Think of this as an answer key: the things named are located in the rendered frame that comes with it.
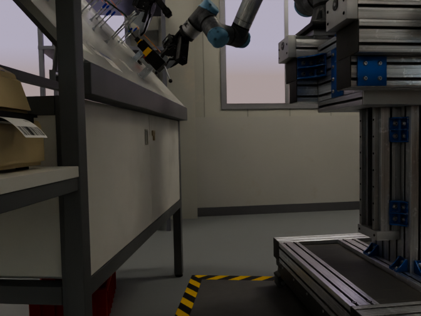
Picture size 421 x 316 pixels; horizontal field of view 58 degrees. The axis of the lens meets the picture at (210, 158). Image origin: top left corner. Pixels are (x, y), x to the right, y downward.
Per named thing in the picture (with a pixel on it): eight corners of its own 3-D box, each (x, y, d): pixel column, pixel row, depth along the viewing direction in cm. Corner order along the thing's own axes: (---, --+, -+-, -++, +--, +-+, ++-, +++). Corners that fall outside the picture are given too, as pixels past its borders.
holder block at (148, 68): (156, 94, 132) (176, 74, 131) (133, 69, 132) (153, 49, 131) (160, 96, 137) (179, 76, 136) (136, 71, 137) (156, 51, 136)
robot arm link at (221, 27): (240, 37, 149) (227, 18, 153) (220, 31, 141) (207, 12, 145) (228, 52, 153) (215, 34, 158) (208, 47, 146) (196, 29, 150)
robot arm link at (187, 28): (203, 35, 155) (189, 25, 149) (196, 43, 157) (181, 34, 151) (198, 24, 159) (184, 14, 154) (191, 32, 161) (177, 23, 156)
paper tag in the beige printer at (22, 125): (47, 137, 58) (46, 117, 58) (25, 137, 52) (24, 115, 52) (19, 138, 58) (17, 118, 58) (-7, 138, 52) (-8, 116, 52)
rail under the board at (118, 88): (187, 120, 194) (187, 107, 194) (91, 94, 77) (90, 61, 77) (176, 120, 195) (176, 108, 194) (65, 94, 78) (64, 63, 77)
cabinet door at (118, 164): (152, 223, 138) (149, 114, 136) (88, 278, 84) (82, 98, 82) (146, 223, 138) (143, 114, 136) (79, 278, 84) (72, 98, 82)
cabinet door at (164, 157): (181, 199, 192) (179, 121, 190) (154, 223, 138) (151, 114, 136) (176, 199, 193) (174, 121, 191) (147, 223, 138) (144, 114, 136)
